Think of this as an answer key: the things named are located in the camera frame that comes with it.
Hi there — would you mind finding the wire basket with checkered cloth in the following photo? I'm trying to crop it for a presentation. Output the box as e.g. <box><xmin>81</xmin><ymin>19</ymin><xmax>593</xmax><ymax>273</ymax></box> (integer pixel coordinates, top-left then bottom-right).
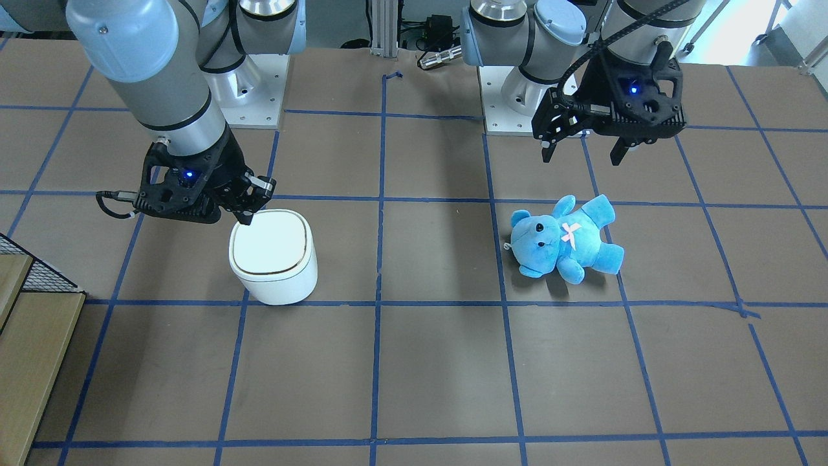
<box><xmin>1</xmin><ymin>235</ymin><xmax>86</xmax><ymax>465</ymax></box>

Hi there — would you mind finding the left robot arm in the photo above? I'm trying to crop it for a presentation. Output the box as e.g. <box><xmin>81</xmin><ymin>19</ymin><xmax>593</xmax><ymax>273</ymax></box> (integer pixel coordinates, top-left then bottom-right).
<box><xmin>459</xmin><ymin>1</ymin><xmax>704</xmax><ymax>166</ymax></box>

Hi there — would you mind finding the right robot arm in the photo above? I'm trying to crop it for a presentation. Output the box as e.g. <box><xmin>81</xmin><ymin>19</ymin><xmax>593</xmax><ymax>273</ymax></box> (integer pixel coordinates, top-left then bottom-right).
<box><xmin>2</xmin><ymin>1</ymin><xmax>307</xmax><ymax>225</ymax></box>

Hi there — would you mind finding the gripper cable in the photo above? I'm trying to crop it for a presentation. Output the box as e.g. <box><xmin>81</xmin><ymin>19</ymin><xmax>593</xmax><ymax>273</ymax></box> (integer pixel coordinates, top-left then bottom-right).
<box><xmin>96</xmin><ymin>190</ymin><xmax>140</xmax><ymax>221</ymax></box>

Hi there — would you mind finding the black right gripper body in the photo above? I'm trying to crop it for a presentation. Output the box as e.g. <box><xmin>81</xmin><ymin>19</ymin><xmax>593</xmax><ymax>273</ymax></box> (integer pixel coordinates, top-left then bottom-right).
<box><xmin>133</xmin><ymin>127</ymin><xmax>250</xmax><ymax>224</ymax></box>

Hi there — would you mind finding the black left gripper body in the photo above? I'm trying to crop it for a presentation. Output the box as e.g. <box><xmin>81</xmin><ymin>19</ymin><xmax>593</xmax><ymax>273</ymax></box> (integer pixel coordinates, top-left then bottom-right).
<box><xmin>573</xmin><ymin>49</ymin><xmax>687</xmax><ymax>138</ymax></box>

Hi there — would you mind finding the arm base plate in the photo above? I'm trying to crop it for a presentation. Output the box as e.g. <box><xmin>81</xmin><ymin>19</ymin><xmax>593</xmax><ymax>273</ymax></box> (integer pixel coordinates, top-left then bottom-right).
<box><xmin>478</xmin><ymin>66</ymin><xmax>550</xmax><ymax>137</ymax></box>
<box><xmin>205</xmin><ymin>55</ymin><xmax>290</xmax><ymax>130</ymax></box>

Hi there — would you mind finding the blue teddy bear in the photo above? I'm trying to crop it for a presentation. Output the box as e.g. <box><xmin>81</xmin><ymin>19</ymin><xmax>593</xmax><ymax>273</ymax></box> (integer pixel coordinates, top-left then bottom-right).
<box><xmin>503</xmin><ymin>194</ymin><xmax>625</xmax><ymax>284</ymax></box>

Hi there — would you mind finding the white trash can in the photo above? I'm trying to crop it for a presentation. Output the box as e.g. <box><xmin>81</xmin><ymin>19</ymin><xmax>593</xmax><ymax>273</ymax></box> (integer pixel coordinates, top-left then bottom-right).
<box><xmin>228</xmin><ymin>209</ymin><xmax>318</xmax><ymax>305</ymax></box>

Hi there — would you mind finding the metal rod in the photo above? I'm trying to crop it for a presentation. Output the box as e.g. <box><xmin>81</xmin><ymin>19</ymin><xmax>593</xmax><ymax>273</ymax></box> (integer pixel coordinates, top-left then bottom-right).
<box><xmin>417</xmin><ymin>45</ymin><xmax>463</xmax><ymax>71</ymax></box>

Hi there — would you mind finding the black power adapter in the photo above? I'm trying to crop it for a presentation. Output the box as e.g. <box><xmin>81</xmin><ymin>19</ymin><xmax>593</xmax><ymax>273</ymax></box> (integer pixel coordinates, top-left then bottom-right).
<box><xmin>423</xmin><ymin>15</ymin><xmax>453</xmax><ymax>42</ymax></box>

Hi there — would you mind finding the aluminium frame post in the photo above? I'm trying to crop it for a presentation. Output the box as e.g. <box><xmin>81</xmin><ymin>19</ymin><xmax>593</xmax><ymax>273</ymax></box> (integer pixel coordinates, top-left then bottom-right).
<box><xmin>367</xmin><ymin>0</ymin><xmax>400</xmax><ymax>60</ymax></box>

